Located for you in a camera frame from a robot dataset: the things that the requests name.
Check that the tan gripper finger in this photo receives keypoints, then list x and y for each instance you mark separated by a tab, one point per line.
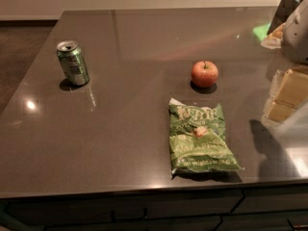
277	111

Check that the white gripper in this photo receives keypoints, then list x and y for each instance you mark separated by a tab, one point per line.
296	36

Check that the green jalapeno chip bag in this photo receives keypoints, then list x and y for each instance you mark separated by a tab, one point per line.
197	140

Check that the green soda can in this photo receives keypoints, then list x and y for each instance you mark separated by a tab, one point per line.
72	62

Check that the red apple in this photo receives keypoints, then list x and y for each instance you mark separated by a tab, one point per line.
204	74

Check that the dark drawer front right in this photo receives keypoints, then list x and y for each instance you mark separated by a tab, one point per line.
273	200

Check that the dark drawer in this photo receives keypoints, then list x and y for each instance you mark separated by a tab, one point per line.
123	208
273	200

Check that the dark drawer front left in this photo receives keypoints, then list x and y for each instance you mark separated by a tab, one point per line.
123	208

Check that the black drawer handle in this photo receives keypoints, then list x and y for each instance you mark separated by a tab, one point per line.
129	215

